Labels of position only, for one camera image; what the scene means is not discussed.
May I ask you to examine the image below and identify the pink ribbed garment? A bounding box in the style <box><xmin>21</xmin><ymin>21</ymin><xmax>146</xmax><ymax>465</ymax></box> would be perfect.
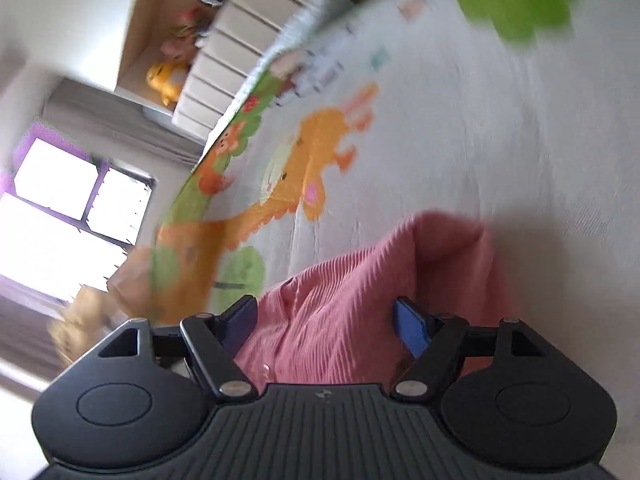
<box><xmin>234</xmin><ymin>211</ymin><xmax>521</xmax><ymax>394</ymax></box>

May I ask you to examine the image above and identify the yellow plush toy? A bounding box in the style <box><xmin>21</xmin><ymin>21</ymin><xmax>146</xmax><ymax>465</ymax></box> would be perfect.
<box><xmin>146</xmin><ymin>60</ymin><xmax>184</xmax><ymax>107</ymax></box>

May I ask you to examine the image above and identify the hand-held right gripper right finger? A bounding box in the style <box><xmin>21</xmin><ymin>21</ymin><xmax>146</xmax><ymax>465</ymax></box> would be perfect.
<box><xmin>391</xmin><ymin>297</ymin><xmax>547</xmax><ymax>404</ymax></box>

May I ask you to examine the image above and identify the wooden shelf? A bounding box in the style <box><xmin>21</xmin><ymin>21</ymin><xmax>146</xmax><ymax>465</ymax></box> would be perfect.
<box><xmin>114</xmin><ymin>0</ymin><xmax>251</xmax><ymax>111</ymax></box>

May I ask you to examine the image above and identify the window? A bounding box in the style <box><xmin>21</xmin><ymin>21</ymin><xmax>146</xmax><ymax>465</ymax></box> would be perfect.
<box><xmin>0</xmin><ymin>121</ymin><xmax>157</xmax><ymax>306</ymax></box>

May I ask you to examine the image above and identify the beige padded headboard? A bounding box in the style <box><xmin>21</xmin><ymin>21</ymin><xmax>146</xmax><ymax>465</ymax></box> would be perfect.
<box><xmin>172</xmin><ymin>0</ymin><xmax>321</xmax><ymax>142</ymax></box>

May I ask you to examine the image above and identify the brown cardboard box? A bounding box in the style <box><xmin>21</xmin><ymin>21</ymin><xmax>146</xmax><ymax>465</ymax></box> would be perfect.
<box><xmin>49</xmin><ymin>247</ymin><xmax>161</xmax><ymax>361</ymax></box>

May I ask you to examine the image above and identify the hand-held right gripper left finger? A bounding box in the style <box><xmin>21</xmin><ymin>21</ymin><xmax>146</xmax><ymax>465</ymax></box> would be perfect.
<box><xmin>98</xmin><ymin>294</ymin><xmax>260</xmax><ymax>404</ymax></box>

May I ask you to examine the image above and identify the grey curtain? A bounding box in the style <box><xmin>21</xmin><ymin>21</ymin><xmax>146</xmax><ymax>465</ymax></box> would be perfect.
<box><xmin>42</xmin><ymin>78</ymin><xmax>203</xmax><ymax>169</ymax></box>

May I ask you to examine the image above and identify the pink plush toy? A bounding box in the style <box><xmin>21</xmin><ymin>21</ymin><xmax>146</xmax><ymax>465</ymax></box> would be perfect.
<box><xmin>161</xmin><ymin>9</ymin><xmax>201</xmax><ymax>63</ymax></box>

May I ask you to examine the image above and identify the printed cartoon bed sheet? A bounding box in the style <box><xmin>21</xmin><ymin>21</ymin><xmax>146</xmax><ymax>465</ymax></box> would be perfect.
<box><xmin>150</xmin><ymin>0</ymin><xmax>640</xmax><ymax>356</ymax></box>

